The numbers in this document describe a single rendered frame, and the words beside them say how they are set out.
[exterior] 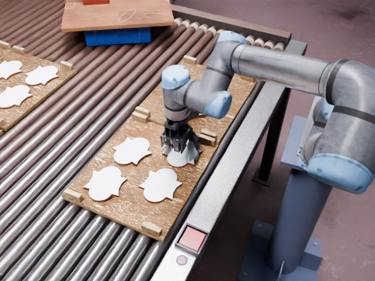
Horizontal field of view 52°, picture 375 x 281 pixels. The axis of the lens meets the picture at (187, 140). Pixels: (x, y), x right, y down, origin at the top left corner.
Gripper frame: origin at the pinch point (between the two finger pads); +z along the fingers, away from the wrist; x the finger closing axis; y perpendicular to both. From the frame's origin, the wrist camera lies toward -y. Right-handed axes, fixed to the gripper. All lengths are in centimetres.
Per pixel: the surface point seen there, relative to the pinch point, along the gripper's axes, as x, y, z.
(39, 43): -94, -37, 5
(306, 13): -10, -310, 114
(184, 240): 14.7, 28.7, -0.3
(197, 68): -16, -48, 4
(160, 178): -1.0, 13.3, -1.2
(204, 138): 4.7, -7.7, -1.3
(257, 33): -2, -88, 7
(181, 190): 6.6, 14.1, -0.1
